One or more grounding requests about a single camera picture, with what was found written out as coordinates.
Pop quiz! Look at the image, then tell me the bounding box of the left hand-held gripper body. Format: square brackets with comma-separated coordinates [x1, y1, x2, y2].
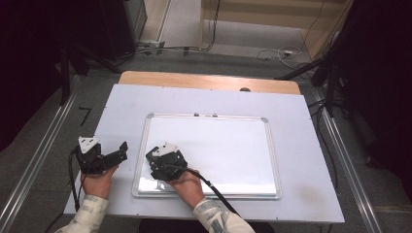
[74, 135, 107, 176]

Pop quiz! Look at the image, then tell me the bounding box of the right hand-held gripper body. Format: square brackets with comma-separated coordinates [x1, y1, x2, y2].
[151, 141, 189, 178]

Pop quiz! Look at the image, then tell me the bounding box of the black whiteboard eraser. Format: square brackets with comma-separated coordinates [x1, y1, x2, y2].
[151, 170, 180, 183]

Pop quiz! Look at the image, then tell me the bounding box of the metal-framed whiteboard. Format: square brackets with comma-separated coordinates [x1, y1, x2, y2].
[131, 112, 283, 201]

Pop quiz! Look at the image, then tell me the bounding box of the person's left hand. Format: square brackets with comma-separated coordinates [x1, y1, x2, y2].
[79, 164, 120, 200]

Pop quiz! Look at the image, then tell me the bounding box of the person's right hand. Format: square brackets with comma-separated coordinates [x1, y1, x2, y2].
[165, 168, 206, 210]

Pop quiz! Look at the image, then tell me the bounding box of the white table cover board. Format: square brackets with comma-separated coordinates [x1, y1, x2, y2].
[63, 83, 346, 224]

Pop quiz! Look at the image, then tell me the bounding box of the person's dark lap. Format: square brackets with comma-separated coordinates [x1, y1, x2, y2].
[138, 218, 276, 233]

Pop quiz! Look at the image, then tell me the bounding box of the wooden table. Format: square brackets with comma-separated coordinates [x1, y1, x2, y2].
[119, 70, 302, 96]

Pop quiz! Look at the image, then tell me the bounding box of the black metal stand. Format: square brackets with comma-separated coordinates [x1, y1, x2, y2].
[274, 54, 341, 118]
[58, 42, 120, 107]

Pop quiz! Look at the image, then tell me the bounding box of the power strip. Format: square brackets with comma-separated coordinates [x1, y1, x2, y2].
[137, 40, 167, 55]

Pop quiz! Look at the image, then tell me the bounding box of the dark curtain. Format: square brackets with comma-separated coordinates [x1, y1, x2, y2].
[0, 0, 108, 152]
[324, 0, 412, 198]

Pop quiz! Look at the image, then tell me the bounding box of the black cabinet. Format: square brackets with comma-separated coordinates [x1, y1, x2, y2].
[98, 0, 149, 62]

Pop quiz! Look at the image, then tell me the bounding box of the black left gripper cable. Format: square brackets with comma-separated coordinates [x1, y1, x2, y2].
[67, 147, 86, 214]

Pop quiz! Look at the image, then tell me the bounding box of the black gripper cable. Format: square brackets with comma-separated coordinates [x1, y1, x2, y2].
[159, 163, 242, 217]
[67, 147, 86, 214]

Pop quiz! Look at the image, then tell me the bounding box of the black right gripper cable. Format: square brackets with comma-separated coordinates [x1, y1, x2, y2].
[159, 163, 242, 217]

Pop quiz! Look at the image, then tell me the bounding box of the aluminium floor rail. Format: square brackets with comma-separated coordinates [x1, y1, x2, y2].
[314, 93, 385, 233]
[0, 75, 82, 229]

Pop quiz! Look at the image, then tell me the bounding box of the black hanging cable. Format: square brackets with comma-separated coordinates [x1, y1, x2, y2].
[203, 0, 223, 52]

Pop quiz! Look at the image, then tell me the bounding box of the white coiled cable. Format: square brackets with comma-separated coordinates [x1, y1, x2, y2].
[256, 45, 305, 63]

